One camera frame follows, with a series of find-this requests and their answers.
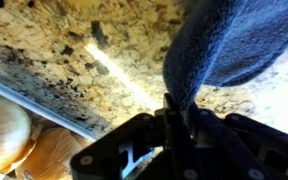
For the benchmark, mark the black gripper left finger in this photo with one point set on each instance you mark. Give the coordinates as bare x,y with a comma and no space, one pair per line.
127,153

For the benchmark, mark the yellow onion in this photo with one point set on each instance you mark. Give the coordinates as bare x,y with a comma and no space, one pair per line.
4,133
50,156

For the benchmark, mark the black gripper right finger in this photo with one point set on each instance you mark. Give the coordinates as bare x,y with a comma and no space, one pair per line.
250,153

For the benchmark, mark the white tray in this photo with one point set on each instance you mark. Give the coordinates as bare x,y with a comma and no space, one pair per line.
34,106

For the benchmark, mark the blue terry cloth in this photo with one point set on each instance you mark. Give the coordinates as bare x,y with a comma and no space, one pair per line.
234,40

